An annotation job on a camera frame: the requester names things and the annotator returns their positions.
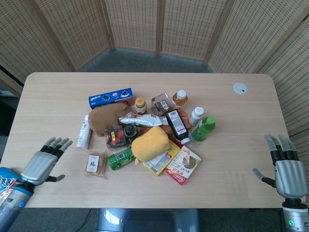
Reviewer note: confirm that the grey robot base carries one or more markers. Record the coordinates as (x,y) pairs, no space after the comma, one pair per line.
(147,220)

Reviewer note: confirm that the woven folding screen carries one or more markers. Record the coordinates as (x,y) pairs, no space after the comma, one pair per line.
(154,31)

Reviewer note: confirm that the brown capybara plush toy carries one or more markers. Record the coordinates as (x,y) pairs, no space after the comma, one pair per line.
(106,117)

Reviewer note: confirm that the clear box of red snacks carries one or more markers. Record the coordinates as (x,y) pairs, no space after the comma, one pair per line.
(115,137)

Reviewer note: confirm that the dark sauce bottle with label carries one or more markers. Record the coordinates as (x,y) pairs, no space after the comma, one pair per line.
(178,126)

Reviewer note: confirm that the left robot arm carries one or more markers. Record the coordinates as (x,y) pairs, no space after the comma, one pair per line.
(12,202)

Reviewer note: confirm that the green cylindrical snack can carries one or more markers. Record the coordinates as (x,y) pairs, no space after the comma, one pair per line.
(120,158)

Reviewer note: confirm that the white bottle with white cap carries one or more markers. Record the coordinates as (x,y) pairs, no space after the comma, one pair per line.
(196,116)

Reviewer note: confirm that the dark round jar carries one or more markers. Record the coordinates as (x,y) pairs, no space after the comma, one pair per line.
(130,133)

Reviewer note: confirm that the green tea bottle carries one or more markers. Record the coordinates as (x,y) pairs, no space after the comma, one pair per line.
(204,129)

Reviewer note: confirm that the yellow-capped orange jar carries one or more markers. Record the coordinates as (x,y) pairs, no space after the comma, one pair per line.
(140,105)

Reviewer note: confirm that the white tube bottle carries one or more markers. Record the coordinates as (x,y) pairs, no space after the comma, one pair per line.
(83,133)

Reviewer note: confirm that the blue oreo cookie box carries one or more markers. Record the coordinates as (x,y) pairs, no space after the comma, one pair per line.
(111,97)

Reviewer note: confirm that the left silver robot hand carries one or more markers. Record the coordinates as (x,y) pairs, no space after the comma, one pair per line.
(39,165)

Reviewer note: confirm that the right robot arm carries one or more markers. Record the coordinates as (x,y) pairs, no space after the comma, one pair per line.
(295,213)

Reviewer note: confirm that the yellow plush toy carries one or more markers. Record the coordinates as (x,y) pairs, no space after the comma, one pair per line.
(150,144)

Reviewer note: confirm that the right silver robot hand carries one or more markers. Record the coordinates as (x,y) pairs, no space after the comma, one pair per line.
(287,171)

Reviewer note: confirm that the blue snack bag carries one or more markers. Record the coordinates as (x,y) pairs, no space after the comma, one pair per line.
(6,183)

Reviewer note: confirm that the clear plastic box with chocolates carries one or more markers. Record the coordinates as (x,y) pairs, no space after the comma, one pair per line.
(161,104)

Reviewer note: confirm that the orange juice bottle white cap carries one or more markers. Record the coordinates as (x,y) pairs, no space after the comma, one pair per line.
(180,97)

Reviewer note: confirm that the red and white food packet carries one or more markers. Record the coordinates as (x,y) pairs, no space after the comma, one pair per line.
(182,165)

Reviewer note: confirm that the silver snack bag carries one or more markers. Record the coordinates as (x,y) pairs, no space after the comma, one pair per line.
(142,119)

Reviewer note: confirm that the yellow snack packet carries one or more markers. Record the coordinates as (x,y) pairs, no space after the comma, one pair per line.
(164,160)

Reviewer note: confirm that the orange snack packet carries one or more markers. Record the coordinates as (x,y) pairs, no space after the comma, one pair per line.
(166,126)

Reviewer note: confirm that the brown snack packet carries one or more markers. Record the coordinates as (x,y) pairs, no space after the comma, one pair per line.
(95,164)

